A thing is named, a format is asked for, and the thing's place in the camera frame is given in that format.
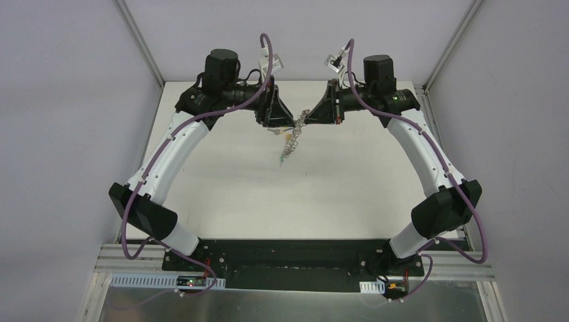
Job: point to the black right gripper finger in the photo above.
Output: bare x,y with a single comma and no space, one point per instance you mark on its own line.
321,110
309,121

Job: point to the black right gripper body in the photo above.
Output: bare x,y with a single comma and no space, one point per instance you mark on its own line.
333,102

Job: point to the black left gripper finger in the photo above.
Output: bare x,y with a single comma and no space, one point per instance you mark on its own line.
278,111
273,123

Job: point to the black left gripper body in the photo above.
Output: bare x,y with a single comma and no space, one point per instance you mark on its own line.
268,103

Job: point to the large metal keyring with rings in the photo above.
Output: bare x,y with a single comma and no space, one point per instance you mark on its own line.
291,140

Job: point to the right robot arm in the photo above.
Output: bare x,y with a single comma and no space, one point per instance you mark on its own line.
450,198

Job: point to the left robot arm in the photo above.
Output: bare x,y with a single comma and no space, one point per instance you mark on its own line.
139,202

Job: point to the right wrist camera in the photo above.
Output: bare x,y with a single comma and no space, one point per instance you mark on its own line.
335,63

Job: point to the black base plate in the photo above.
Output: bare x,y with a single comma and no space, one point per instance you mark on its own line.
314,265

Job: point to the right white cable duct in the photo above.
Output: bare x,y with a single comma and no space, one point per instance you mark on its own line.
372,287

